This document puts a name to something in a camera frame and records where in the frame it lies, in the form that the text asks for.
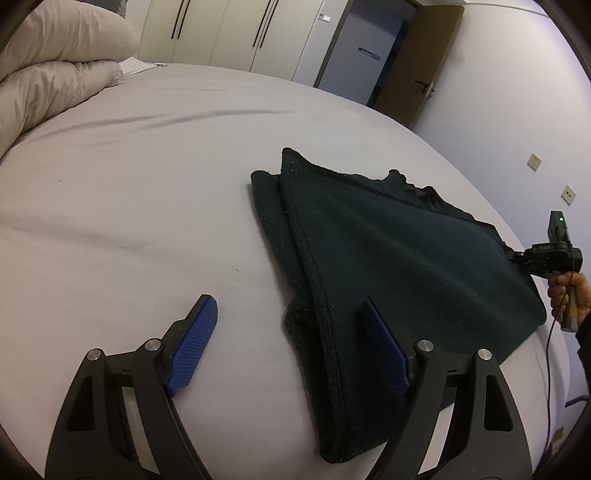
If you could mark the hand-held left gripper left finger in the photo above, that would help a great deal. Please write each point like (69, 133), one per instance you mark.
(194, 346)

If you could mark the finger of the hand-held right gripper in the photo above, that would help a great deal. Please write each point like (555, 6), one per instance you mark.
(521, 257)

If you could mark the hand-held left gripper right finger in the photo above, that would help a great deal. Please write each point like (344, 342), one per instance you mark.
(385, 341)

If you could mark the dark green sweater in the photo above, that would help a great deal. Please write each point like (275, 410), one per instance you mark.
(392, 258)

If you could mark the person's right hand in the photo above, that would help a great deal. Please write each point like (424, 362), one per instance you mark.
(565, 293)

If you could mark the bed with grey sheet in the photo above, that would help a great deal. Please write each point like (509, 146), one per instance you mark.
(138, 184)

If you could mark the brown wooden door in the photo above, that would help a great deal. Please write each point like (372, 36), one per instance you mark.
(425, 46)

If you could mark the white cloth item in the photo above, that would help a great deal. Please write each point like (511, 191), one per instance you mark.
(138, 67)

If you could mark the cream wardrobe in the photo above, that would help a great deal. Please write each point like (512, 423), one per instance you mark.
(221, 32)

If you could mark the beige folded duvet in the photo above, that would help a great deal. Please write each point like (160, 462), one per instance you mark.
(55, 60)

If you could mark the wall socket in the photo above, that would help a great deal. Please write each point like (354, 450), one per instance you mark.
(534, 161)
(568, 194)

